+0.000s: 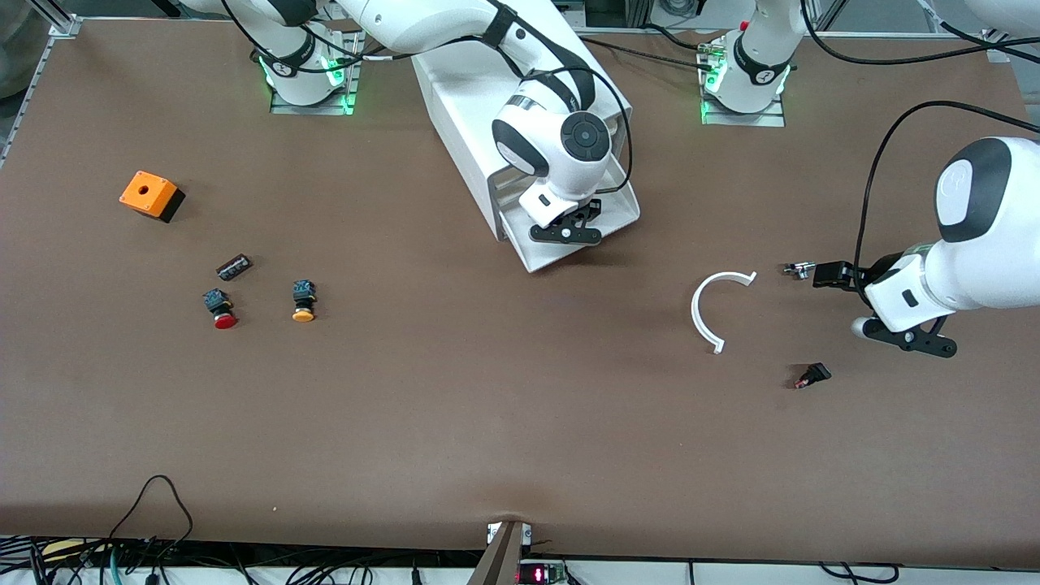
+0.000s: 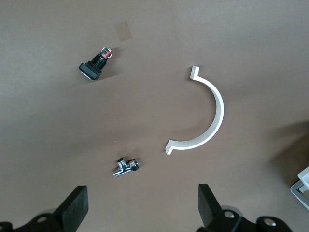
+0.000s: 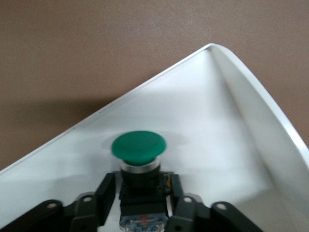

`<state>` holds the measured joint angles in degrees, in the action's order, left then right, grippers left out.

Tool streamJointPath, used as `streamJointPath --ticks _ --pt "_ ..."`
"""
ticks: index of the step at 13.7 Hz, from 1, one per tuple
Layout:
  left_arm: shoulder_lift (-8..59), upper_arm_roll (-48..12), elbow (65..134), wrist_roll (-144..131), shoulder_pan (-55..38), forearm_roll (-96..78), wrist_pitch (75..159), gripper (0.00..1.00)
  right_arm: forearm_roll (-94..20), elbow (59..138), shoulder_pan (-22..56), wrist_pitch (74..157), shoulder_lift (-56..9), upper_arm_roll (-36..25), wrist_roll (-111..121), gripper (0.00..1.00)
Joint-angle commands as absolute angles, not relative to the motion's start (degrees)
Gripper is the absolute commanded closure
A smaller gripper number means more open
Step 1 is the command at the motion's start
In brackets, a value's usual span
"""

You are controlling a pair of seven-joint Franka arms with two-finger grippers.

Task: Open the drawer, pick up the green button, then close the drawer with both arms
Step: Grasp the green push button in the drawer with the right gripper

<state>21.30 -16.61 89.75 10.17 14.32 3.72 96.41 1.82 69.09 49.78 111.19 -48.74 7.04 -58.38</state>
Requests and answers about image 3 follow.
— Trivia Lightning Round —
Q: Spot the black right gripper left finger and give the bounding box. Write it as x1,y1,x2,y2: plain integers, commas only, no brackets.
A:
0,173,117,232

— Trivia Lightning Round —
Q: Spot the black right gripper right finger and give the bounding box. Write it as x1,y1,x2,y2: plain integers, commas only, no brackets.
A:
166,174,263,232

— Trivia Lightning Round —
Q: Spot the green push button switch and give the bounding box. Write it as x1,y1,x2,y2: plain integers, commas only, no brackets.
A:
110,130,175,232

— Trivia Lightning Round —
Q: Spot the white plastic drawer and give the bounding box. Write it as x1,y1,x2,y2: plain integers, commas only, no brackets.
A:
0,43,309,232

